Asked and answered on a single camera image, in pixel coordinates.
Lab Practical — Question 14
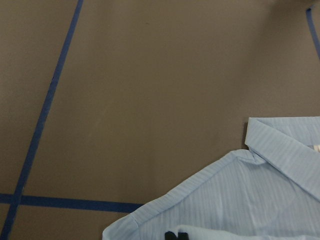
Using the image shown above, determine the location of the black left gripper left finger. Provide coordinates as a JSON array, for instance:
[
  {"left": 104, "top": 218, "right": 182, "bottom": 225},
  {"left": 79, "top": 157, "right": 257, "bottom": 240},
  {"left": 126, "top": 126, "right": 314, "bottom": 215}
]
[{"left": 164, "top": 231, "right": 176, "bottom": 240}]

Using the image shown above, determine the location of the light blue button-up shirt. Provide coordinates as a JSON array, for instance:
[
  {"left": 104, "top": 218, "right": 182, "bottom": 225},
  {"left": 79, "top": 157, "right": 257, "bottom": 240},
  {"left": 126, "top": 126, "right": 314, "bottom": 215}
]
[{"left": 102, "top": 116, "right": 320, "bottom": 240}]

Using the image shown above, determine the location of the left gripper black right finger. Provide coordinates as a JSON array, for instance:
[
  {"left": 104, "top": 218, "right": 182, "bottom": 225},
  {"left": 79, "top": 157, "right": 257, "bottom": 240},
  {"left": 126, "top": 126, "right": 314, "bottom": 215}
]
[{"left": 178, "top": 232, "right": 189, "bottom": 240}]

